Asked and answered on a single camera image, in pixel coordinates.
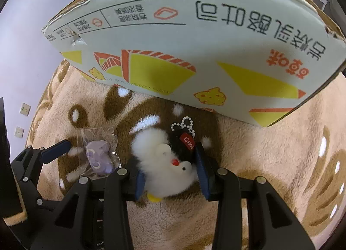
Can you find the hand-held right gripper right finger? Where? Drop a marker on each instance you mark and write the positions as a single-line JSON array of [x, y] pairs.
[[202, 174]]

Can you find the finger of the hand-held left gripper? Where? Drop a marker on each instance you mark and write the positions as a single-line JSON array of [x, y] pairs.
[[56, 149]]

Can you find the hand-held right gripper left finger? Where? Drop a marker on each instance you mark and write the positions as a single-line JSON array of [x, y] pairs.
[[140, 183]]

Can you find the white fluffy plush toy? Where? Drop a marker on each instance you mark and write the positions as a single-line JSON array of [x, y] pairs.
[[162, 163]]

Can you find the purple toy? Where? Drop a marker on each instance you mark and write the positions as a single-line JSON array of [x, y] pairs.
[[98, 154]]

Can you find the printed cardboard box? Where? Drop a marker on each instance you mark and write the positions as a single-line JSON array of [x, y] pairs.
[[189, 36]]

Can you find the beige and brown printed blanket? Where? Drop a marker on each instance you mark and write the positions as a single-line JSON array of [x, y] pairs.
[[270, 152]]

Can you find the white wall socket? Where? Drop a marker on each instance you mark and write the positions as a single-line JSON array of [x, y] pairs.
[[25, 108], [18, 131]]

